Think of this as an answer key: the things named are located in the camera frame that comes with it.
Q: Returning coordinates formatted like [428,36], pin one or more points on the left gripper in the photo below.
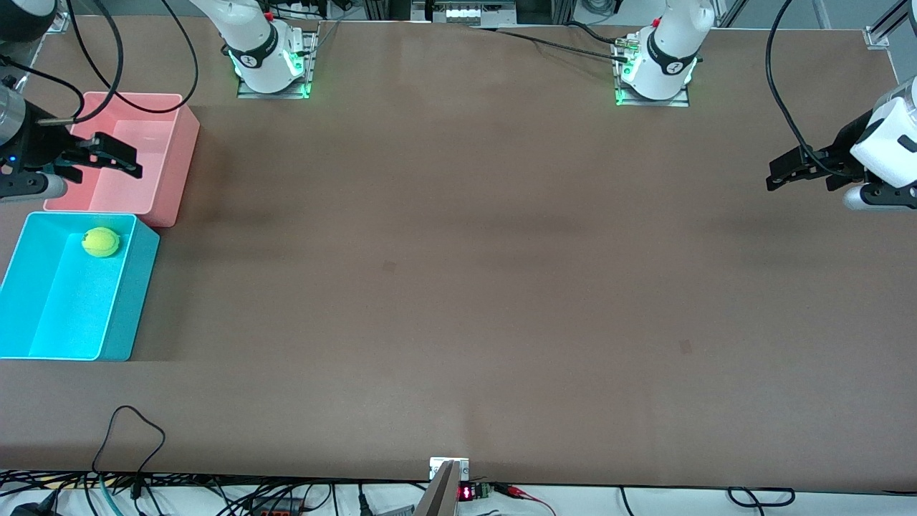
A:
[847,145]

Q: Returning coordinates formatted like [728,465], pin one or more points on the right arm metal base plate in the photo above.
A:
[309,64]

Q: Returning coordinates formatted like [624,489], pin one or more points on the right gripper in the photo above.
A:
[37,145]

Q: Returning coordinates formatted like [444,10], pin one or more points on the blue plastic bin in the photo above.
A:
[64,308]

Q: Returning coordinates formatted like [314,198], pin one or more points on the pink plastic bin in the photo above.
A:
[157,165]

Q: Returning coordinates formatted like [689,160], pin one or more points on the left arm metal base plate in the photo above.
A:
[680,99]

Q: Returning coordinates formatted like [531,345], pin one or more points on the metal table corner bracket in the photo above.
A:
[875,37]

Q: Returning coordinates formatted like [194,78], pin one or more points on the black power plug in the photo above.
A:
[29,507]

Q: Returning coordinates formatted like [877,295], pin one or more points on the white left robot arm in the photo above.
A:
[673,43]

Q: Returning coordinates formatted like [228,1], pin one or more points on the small metal edge bracket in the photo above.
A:
[437,467]

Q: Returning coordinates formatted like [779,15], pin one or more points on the grey electronics box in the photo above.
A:
[466,11]

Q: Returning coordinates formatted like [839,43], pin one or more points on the red LED display module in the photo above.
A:
[473,492]

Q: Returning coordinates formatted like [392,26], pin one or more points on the yellow-green tennis ball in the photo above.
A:
[100,242]

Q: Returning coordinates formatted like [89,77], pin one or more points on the red clip lead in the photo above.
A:
[519,492]

